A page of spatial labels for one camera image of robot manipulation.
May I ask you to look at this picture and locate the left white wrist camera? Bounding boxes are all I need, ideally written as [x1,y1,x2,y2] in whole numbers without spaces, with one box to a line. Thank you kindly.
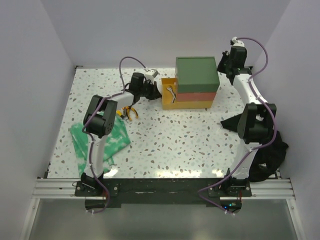
[144,68,159,84]

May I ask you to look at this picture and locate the green drawer box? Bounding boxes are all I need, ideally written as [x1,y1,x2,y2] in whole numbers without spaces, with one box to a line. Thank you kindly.
[175,56,220,94]

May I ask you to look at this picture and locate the green white cloth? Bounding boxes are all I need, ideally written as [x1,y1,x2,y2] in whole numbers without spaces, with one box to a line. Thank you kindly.
[70,116,131,175]

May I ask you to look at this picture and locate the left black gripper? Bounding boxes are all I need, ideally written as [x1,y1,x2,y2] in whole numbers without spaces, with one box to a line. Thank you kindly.
[138,80,162,101]

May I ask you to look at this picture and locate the yellow handled screwdriver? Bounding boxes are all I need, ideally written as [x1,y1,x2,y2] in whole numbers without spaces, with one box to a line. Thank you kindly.
[116,110,124,119]

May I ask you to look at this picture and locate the aluminium rail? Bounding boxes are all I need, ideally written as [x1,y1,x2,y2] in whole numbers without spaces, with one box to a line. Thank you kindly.
[32,178,296,200]

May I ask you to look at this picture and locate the orange black pliers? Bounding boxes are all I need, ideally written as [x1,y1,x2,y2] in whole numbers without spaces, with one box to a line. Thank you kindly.
[122,105,139,121]

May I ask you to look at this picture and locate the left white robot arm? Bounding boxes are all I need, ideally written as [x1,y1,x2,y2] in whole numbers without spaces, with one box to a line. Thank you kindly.
[80,69,162,196]

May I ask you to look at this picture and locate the yellow drawer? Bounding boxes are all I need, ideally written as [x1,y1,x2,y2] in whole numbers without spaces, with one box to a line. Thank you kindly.
[161,78,213,110]

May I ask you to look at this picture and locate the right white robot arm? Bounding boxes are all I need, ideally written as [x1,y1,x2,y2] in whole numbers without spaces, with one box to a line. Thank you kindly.
[212,44,277,197]

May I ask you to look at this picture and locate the orange drawer box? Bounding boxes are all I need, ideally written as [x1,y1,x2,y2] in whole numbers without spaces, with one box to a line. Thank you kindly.
[175,84,217,102]

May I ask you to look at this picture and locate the black cloth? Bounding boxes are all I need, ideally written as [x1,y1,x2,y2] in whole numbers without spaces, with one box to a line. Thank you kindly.
[221,113,289,183]

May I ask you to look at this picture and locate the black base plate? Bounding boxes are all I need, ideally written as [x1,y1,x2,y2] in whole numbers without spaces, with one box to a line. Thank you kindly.
[74,178,252,210]

